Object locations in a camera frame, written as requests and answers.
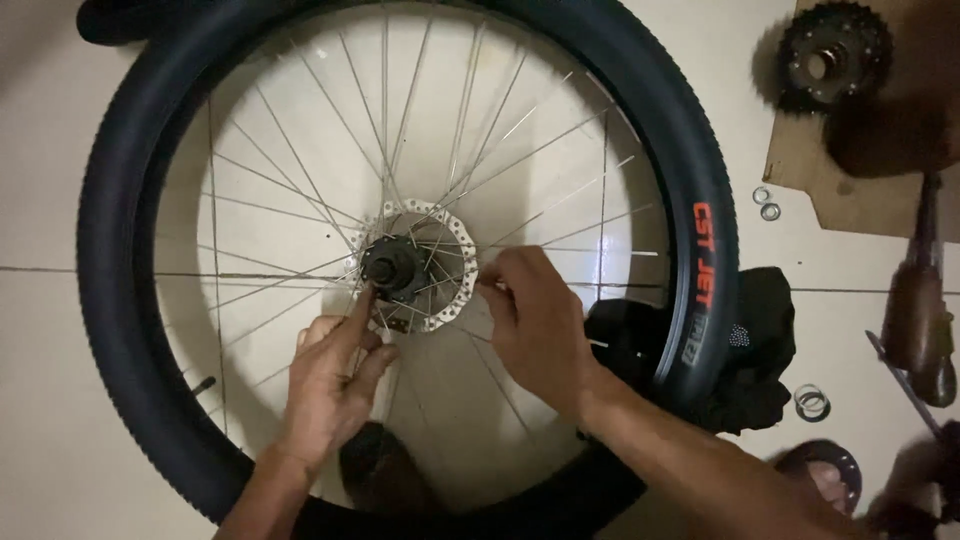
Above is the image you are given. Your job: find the person's right hand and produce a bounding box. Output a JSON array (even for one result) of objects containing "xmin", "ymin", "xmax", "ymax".
[{"xmin": 475, "ymin": 245, "xmax": 606, "ymax": 423}]

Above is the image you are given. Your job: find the person's left hand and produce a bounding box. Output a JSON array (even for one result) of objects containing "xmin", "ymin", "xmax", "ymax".
[{"xmin": 281, "ymin": 283, "xmax": 402, "ymax": 471}]

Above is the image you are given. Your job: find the bicycle wheel with black tire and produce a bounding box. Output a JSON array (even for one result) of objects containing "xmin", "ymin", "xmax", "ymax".
[{"xmin": 75, "ymin": 0, "xmax": 741, "ymax": 540}]

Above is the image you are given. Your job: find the person's foot in sandal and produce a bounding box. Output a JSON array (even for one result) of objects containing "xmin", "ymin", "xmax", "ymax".
[
  {"xmin": 772, "ymin": 438, "xmax": 864, "ymax": 519},
  {"xmin": 337, "ymin": 421, "xmax": 445, "ymax": 520}
]

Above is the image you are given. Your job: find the black cloth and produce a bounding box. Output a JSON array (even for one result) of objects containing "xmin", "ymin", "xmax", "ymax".
[{"xmin": 583, "ymin": 265, "xmax": 798, "ymax": 438}]

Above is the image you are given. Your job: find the brown cardboard sheet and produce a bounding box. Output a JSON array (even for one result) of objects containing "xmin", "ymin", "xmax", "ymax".
[{"xmin": 762, "ymin": 0, "xmax": 960, "ymax": 243}]

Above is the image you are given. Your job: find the flat metal bar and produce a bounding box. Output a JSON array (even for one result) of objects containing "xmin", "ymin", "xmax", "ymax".
[{"xmin": 864, "ymin": 329, "xmax": 944, "ymax": 441}]

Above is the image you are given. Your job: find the black bicycle sprocket cassette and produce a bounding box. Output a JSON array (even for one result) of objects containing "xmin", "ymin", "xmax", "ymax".
[{"xmin": 775, "ymin": 1, "xmax": 894, "ymax": 116}]

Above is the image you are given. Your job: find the silver metal ring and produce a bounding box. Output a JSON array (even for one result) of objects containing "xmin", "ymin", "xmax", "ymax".
[{"xmin": 793, "ymin": 383, "xmax": 832, "ymax": 423}]

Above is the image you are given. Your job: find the brown handled tool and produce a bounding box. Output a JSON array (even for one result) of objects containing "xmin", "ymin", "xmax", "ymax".
[{"xmin": 879, "ymin": 171, "xmax": 959, "ymax": 410}]

